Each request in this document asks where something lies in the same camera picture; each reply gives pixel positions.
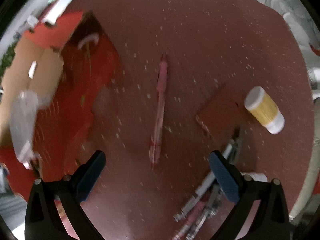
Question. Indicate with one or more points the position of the white sofa blanket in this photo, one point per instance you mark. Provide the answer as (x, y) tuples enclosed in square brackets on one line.
[(305, 31)]

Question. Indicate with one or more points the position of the yellow label pill bottle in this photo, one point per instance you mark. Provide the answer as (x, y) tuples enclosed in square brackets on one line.
[(264, 109)]

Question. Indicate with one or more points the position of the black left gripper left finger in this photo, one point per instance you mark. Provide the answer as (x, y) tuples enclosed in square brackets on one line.
[(42, 220)]

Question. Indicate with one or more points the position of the grey white pen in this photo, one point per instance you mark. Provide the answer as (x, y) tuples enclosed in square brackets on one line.
[(229, 153)]

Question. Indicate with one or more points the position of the white pill bottle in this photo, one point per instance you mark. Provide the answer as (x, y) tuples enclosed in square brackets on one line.
[(255, 176)]

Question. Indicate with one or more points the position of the red cardboard box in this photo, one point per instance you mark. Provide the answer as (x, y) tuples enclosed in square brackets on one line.
[(66, 65)]

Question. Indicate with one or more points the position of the red gel pen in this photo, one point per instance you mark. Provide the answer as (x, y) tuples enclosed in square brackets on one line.
[(190, 220)]

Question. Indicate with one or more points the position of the pink pen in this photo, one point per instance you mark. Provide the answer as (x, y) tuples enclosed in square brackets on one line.
[(156, 138)]

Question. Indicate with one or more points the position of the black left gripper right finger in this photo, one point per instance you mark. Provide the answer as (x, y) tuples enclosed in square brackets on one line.
[(272, 218)]

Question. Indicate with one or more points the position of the black grey gel pen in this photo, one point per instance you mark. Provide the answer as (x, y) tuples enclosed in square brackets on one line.
[(210, 210)]

